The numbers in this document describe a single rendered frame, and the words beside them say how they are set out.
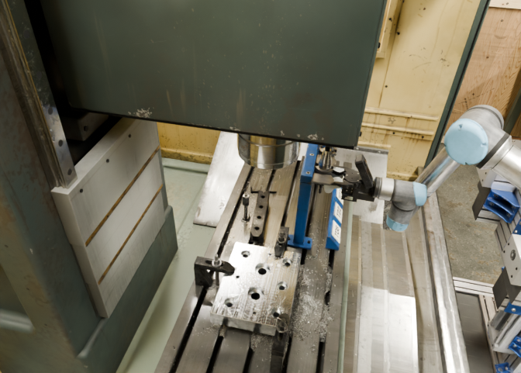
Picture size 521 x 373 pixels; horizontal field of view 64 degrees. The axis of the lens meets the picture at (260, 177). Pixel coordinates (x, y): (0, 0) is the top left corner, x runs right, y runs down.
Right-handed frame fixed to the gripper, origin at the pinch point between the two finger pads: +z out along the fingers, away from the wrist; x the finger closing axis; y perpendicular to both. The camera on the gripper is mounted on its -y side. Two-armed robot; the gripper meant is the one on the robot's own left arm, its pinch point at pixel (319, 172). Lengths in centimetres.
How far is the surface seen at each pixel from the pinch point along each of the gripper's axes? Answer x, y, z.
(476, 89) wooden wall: 237, 60, -115
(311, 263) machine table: -14.2, 29.7, -2.5
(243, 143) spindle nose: -35, -30, 19
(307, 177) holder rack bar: -7.1, -2.5, 3.7
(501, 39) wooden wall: 237, 17, -118
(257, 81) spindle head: -42, -50, 15
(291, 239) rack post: -5.2, 28.8, 6.1
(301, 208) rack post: -7.0, 11.6, 3.9
